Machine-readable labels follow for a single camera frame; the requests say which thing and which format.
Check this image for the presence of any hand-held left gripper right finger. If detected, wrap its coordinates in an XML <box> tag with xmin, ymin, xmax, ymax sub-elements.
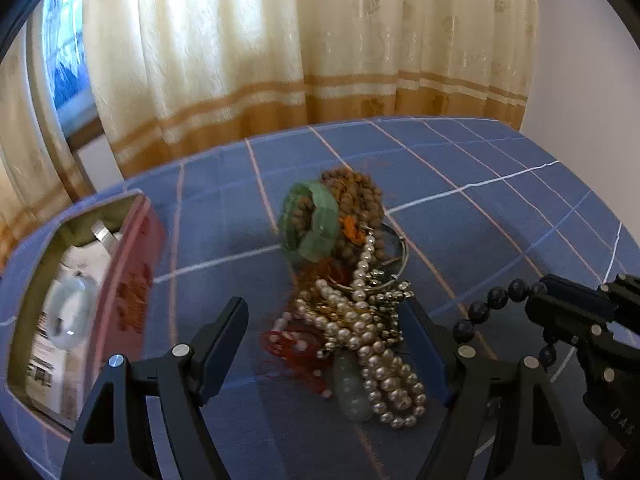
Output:
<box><xmin>397</xmin><ymin>299</ymin><xmax>586</xmax><ymax>480</ymax></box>

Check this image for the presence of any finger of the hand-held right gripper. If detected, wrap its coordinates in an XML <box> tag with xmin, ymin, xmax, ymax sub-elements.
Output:
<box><xmin>525</xmin><ymin>294</ymin><xmax>621</xmax><ymax>350</ymax></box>
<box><xmin>541</xmin><ymin>274</ymin><xmax>640</xmax><ymax>322</ymax></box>

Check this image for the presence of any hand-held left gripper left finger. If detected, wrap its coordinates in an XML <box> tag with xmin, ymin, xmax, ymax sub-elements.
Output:
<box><xmin>60</xmin><ymin>296</ymin><xmax>250</xmax><ymax>480</ymax></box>

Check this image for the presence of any red string bracelet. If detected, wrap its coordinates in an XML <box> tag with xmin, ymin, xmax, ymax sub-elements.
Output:
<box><xmin>260</xmin><ymin>312</ymin><xmax>333</xmax><ymax>401</ymax></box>

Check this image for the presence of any white pearl necklace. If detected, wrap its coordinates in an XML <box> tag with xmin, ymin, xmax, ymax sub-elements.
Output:
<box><xmin>295</xmin><ymin>235</ymin><xmax>428</xmax><ymax>430</ymax></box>

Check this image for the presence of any silver bead bracelet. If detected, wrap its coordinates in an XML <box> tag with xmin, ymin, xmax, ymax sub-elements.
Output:
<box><xmin>367</xmin><ymin>267</ymin><xmax>416</xmax><ymax>346</ymax></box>

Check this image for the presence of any dark bead bracelet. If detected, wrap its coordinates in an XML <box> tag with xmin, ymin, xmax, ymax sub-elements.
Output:
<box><xmin>451</xmin><ymin>280</ymin><xmax>558</xmax><ymax>367</ymax></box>

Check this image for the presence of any pale jade pendant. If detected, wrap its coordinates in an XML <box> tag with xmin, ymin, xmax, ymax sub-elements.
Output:
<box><xmin>332</xmin><ymin>350</ymin><xmax>373</xmax><ymax>423</ymax></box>

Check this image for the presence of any silver bangle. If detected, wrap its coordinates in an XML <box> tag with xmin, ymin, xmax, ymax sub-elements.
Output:
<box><xmin>345</xmin><ymin>225</ymin><xmax>410</xmax><ymax>291</ymax></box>

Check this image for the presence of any red tin box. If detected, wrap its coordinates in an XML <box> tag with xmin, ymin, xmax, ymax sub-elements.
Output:
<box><xmin>5</xmin><ymin>191</ymin><xmax>166</xmax><ymax>433</ymax></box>

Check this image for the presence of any brown wooden bead necklace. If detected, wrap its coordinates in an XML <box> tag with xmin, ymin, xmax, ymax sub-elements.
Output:
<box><xmin>295</xmin><ymin>167</ymin><xmax>386</xmax><ymax>261</ymax></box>

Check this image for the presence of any green jade bangle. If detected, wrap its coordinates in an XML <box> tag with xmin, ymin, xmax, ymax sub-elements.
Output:
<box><xmin>280</xmin><ymin>181</ymin><xmax>340</xmax><ymax>263</ymax></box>

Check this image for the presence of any pale translucent jade bangle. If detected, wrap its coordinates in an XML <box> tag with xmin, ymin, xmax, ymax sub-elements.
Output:
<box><xmin>42</xmin><ymin>271</ymin><xmax>98</xmax><ymax>350</ymax></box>

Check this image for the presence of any blue plaid cloth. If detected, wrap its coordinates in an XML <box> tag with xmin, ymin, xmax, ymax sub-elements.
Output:
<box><xmin>0</xmin><ymin>117</ymin><xmax>640</xmax><ymax>480</ymax></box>

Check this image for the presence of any printed paper sheet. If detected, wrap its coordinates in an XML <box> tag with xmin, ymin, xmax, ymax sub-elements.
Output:
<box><xmin>27</xmin><ymin>245</ymin><xmax>118</xmax><ymax>416</ymax></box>

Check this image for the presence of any wooden window sill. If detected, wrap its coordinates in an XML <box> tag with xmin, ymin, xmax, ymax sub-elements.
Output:
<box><xmin>65</xmin><ymin>115</ymin><xmax>108</xmax><ymax>151</ymax></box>

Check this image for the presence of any narrow cream patterned curtain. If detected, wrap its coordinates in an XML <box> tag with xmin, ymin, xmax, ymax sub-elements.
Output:
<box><xmin>0</xmin><ymin>25</ymin><xmax>96</xmax><ymax>271</ymax></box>

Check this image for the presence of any wide cream patterned curtain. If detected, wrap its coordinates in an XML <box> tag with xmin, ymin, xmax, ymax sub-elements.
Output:
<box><xmin>82</xmin><ymin>0</ymin><xmax>538</xmax><ymax>181</ymax></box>

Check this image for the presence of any window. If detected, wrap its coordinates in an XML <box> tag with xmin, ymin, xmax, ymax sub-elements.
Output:
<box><xmin>40</xmin><ymin>0</ymin><xmax>101</xmax><ymax>131</ymax></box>

